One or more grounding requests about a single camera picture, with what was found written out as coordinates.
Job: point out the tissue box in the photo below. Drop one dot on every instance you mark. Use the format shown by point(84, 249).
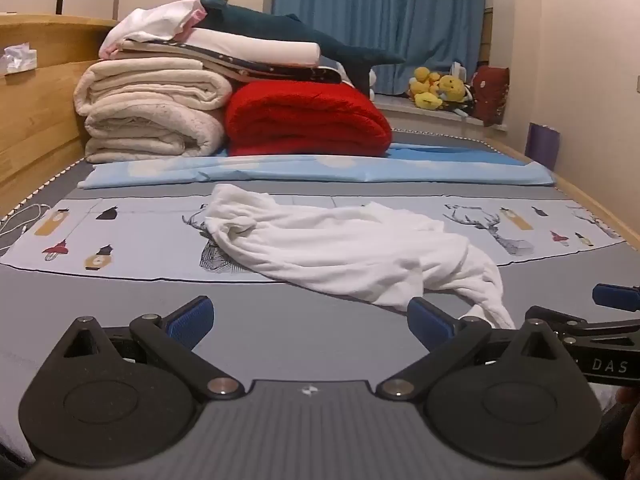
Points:
point(17, 57)

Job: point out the light blue sheet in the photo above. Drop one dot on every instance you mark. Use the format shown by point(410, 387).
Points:
point(300, 170)

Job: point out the cream folded blanket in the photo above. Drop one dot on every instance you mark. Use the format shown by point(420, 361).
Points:
point(150, 110)

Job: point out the wooden headboard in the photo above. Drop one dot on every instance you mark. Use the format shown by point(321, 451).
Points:
point(40, 110)

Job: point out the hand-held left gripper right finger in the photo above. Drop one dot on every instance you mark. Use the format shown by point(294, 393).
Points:
point(430, 322)

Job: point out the red folded blanket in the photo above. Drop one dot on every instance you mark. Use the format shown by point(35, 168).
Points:
point(300, 120)

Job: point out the dark red cushion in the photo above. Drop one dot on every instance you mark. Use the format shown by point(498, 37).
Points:
point(490, 95)

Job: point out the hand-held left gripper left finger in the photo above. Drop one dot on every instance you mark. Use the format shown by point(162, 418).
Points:
point(192, 317)

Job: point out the white window sill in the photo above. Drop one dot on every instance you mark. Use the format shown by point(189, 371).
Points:
point(425, 115)

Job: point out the wooden bed frame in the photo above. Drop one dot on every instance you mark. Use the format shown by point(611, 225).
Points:
point(625, 220)

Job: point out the yellow plush toy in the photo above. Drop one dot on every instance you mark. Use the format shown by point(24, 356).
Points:
point(425, 87)
point(452, 87)

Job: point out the blue curtain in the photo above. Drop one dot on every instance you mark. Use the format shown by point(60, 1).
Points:
point(400, 10)

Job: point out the dark blue shark plush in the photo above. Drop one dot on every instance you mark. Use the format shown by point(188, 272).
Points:
point(260, 22)

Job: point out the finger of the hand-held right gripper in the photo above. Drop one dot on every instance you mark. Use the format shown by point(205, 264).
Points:
point(560, 319)
point(615, 295)

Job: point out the folded white and pink bedding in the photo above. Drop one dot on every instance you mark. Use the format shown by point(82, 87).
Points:
point(300, 74)

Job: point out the white shirt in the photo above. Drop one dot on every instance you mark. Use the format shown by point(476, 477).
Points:
point(325, 245)

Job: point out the purple bag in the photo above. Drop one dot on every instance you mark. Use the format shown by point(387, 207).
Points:
point(542, 145)

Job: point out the white and pink cloth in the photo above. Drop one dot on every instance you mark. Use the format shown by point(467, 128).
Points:
point(150, 22)

